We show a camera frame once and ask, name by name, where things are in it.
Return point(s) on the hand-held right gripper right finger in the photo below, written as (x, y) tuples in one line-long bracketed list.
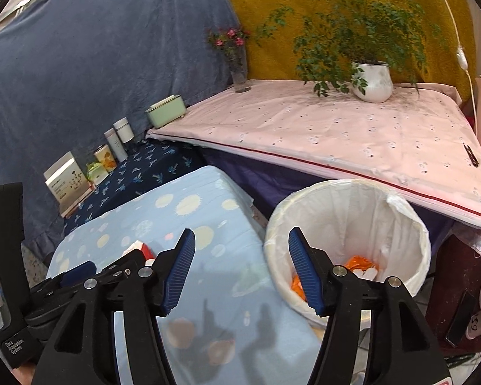
[(304, 272)]

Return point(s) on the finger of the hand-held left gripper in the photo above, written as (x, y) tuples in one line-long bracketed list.
[(79, 272), (124, 264)]

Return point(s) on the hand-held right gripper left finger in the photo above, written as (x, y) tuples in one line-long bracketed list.
[(180, 272)]

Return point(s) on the red and white paper cup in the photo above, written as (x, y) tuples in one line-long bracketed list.
[(148, 252)]

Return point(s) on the orange plastic wrapper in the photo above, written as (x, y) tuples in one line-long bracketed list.
[(358, 262)]

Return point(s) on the white tissue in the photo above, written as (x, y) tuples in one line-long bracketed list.
[(365, 273)]

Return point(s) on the round bin with white liner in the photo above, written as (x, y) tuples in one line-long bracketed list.
[(384, 228)]

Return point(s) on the light blue planet-print sheet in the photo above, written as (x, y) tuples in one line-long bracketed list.
[(208, 216)]

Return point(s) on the white cardboard box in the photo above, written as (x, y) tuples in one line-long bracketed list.
[(68, 184)]

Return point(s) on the green packet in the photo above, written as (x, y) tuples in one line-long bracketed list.
[(97, 174)]

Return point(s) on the dark blue floral cloth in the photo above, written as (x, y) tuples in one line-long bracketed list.
[(144, 168)]

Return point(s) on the orange printed tin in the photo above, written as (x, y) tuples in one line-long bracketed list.
[(105, 157)]

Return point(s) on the dark purple cloth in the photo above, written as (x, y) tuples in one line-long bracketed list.
[(244, 172)]

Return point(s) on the tall white bottle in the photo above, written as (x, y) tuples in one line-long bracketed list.
[(116, 146)]

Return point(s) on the short white canister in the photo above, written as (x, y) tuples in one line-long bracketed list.
[(123, 130)]

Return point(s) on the pink cloth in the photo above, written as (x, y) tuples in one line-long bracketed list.
[(304, 136)]

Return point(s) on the dark red stool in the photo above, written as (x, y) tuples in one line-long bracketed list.
[(445, 280)]

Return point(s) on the green tissue box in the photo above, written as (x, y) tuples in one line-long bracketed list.
[(166, 112)]

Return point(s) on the black rectangular device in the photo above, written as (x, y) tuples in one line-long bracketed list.
[(461, 317)]

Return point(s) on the grey-blue blanket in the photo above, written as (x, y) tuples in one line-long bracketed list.
[(84, 68)]

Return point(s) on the glass vase with pink flowers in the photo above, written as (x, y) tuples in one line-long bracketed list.
[(240, 80)]

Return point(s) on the green plant in white pot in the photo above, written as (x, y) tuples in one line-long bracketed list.
[(372, 82)]

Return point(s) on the black clip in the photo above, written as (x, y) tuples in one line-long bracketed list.
[(472, 156)]

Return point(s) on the yellow cloth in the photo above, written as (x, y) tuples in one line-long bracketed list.
[(264, 8)]

